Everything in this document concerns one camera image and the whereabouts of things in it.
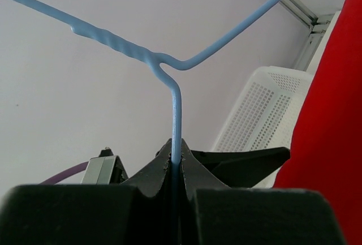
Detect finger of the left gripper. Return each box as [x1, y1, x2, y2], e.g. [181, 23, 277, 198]
[191, 147, 290, 188]

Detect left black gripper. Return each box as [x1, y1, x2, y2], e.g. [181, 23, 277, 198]
[98, 148, 128, 184]

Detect white plastic basket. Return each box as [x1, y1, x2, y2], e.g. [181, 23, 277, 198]
[213, 66, 313, 188]

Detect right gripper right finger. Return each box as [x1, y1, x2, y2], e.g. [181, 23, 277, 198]
[180, 143, 346, 244]

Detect red trousers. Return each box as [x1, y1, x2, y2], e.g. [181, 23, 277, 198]
[274, 0, 361, 244]

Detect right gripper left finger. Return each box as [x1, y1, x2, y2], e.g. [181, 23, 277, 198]
[1, 143, 173, 244]

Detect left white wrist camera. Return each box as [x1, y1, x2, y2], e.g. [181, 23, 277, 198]
[81, 156, 117, 184]

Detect blue wire hanger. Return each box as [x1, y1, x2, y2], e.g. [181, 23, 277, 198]
[0, 0, 312, 245]

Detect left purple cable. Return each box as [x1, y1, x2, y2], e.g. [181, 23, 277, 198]
[39, 161, 89, 185]

